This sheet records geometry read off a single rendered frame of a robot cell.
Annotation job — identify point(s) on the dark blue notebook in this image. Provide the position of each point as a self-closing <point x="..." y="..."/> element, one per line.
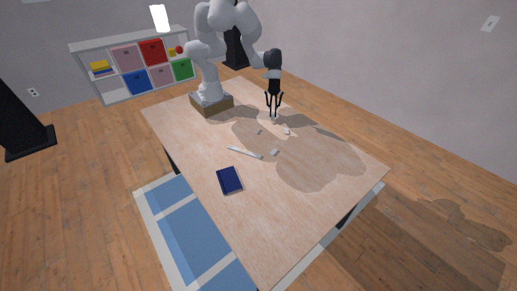
<point x="229" y="180"/>

